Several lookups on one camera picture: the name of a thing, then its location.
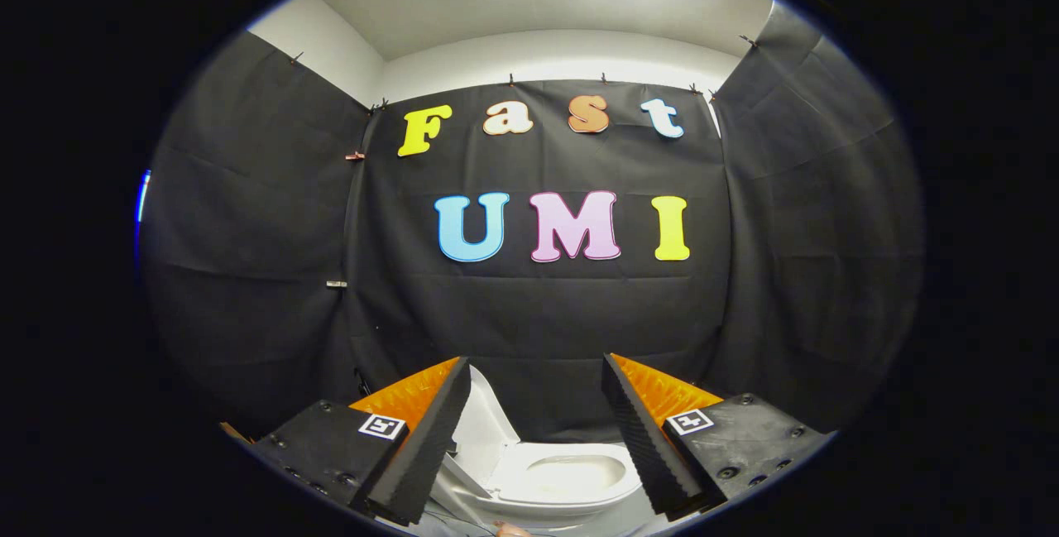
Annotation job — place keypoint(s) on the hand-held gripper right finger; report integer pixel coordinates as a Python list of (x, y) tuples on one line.
[(641, 438)]

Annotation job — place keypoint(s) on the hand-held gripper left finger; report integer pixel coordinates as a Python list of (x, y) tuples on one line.
[(430, 438)]

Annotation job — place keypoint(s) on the black backdrop cloth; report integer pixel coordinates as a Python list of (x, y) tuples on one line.
[(546, 314)]

